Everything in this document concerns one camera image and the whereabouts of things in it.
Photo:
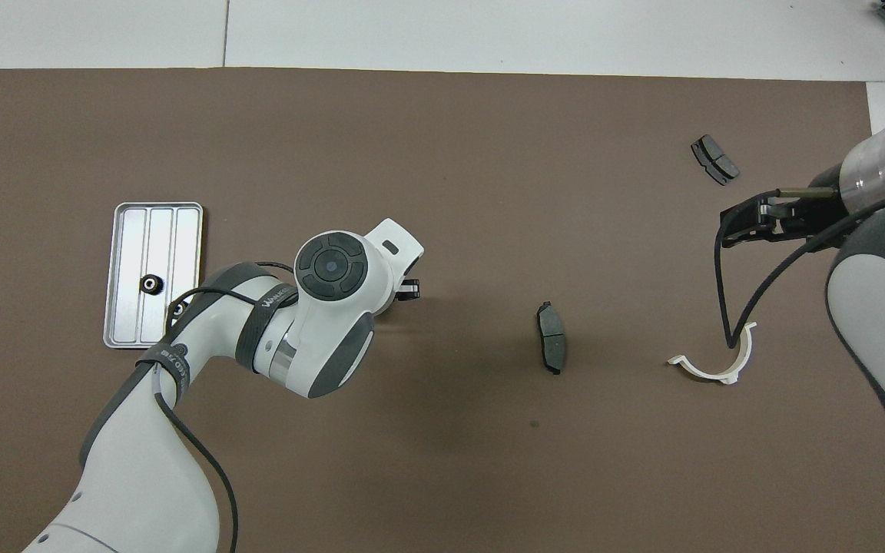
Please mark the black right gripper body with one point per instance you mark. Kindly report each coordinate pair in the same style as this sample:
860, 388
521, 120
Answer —
811, 213

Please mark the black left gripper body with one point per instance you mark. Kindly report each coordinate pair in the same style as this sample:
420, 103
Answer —
399, 296

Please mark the black bearing gear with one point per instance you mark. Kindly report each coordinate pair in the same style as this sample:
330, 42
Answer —
152, 283

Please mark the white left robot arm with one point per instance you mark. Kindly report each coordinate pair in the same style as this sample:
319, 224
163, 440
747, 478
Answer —
319, 307

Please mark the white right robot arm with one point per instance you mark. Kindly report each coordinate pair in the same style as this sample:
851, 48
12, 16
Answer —
873, 307

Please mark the silver metal tray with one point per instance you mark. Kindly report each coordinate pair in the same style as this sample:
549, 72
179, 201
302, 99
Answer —
135, 246

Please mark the wide dark grey brake pad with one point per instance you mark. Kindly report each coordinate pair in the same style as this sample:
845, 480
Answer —
715, 160

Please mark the slim dark grey brake pad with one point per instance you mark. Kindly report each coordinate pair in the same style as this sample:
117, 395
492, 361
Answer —
551, 338

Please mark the brown paper table mat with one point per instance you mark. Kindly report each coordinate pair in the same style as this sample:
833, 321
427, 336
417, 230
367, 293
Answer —
488, 461

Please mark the white curved plastic bracket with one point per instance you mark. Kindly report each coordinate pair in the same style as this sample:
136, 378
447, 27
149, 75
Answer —
707, 373

